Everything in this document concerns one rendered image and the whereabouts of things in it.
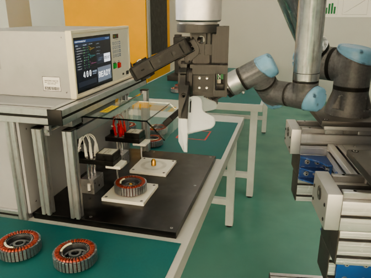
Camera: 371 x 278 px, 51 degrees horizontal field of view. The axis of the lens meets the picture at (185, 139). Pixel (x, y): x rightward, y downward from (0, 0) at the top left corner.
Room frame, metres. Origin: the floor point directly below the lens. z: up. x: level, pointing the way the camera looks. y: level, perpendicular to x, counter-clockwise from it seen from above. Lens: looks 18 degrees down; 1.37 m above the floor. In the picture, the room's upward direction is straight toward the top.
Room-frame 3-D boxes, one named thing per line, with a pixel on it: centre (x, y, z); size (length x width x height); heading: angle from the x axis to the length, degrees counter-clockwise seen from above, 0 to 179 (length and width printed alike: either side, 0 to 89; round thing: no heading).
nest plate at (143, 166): (1.45, 0.13, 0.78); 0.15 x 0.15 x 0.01; 75
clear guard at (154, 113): (1.25, 0.19, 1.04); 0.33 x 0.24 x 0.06; 75
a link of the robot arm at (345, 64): (1.31, -0.56, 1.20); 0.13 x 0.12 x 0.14; 40
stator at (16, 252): (0.90, 0.45, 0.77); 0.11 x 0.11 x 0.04
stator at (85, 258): (0.86, 0.29, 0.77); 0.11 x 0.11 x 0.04
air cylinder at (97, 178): (1.25, 0.33, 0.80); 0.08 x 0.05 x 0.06; 165
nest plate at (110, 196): (1.21, 0.19, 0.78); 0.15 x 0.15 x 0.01; 75
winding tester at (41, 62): (1.42, 0.47, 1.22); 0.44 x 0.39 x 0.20; 165
